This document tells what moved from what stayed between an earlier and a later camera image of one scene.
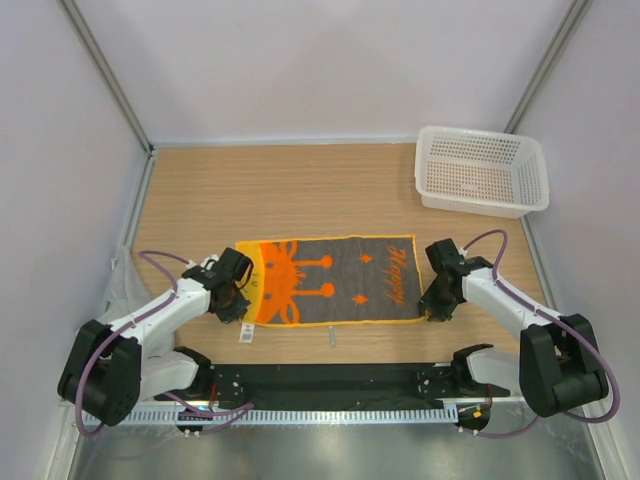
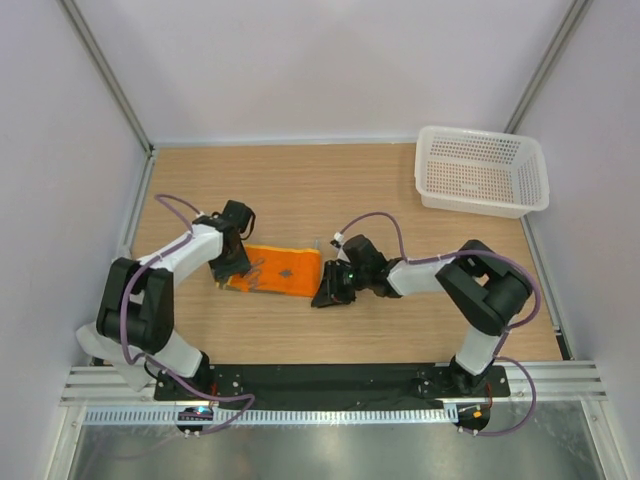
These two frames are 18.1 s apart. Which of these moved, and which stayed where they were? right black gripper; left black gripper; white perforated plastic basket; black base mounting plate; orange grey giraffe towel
Moved: left black gripper; orange grey giraffe towel; right black gripper
Stayed: black base mounting plate; white perforated plastic basket
